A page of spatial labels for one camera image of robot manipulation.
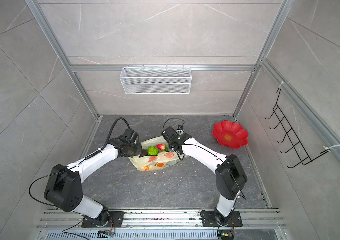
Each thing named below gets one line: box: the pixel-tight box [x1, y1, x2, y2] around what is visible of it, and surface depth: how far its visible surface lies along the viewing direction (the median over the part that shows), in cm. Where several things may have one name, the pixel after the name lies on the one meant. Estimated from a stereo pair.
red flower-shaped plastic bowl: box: [212, 120, 249, 149], surface depth 109 cm
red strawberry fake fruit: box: [156, 143, 166, 151], surface depth 99 cm
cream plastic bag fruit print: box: [128, 136, 180, 172], surface depth 88 cm
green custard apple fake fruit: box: [147, 146, 159, 156], surface depth 95 cm
